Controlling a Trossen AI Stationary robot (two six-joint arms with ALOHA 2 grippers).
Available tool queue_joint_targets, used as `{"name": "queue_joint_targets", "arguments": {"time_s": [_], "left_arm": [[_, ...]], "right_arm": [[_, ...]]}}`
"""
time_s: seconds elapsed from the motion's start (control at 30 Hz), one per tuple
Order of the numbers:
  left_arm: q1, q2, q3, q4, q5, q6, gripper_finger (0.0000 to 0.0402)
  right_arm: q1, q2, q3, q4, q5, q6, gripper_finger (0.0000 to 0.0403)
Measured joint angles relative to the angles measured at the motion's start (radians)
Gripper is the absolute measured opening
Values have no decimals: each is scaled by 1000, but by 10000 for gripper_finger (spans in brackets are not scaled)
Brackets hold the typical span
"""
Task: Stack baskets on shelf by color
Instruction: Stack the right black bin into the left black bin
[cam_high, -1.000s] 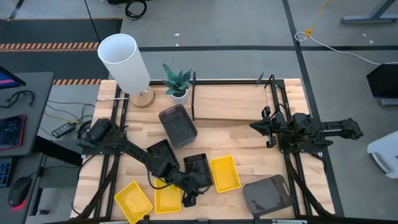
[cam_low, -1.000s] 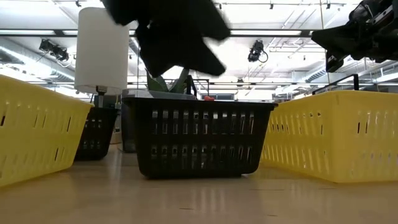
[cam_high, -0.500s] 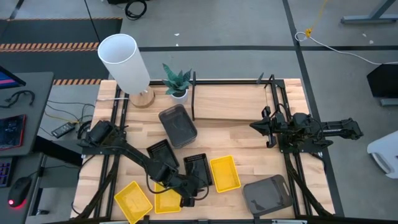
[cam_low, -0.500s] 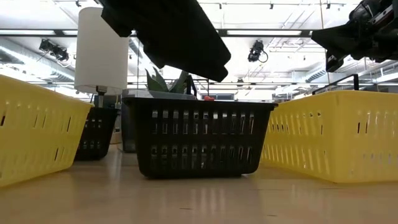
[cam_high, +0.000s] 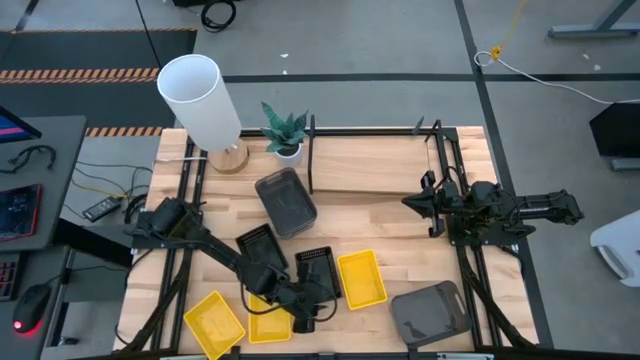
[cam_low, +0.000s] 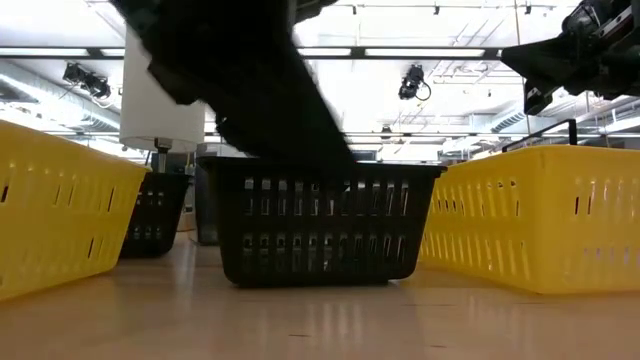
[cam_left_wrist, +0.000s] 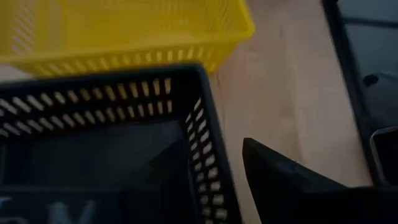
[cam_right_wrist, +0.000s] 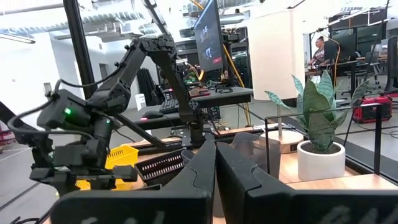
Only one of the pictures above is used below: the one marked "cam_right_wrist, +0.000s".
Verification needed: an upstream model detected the grey office desk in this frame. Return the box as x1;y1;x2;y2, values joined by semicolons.
133;86;253;130

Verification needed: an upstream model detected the black headset on desk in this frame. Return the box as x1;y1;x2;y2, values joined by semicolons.
214;83;234;95

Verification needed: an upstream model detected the black computer monitor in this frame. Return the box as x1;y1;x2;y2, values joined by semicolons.
192;0;225;73

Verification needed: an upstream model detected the black computer mouse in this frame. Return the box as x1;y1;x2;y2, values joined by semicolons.
141;110;164;121

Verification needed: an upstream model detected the black frame wooden board shelf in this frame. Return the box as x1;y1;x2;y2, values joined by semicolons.
264;102;398;191

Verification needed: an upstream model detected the white lamp with wooden base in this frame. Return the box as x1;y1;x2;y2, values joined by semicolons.
247;9;306;154

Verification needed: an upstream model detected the yellow hanging cable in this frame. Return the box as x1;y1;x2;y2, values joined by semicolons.
222;43;252;125

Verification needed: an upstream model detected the yellow slotted plastic basket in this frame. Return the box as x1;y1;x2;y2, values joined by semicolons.
76;145;140;191

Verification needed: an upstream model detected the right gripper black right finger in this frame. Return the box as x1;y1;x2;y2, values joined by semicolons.
216;141;398;224

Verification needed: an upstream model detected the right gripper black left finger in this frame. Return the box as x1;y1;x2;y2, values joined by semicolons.
51;139;217;224

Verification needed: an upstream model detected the black slotted plastic basket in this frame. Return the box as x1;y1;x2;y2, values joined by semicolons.
134;149;193;187

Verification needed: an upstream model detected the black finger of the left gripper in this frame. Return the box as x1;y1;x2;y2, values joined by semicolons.
90;180;118;191
54;182;78;197

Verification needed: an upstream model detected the grey translucent plastic bin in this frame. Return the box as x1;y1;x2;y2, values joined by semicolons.
229;132;282;180

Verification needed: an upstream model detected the person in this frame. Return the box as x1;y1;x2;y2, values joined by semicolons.
307;35;331;68

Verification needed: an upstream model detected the red portable equipment case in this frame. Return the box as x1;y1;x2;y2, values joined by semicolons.
353;95;393;124

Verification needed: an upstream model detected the black computer keyboard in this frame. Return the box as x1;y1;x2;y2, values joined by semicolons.
159;98;180;114

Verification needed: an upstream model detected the green plant in white pot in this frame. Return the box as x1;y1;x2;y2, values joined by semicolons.
264;70;371;182

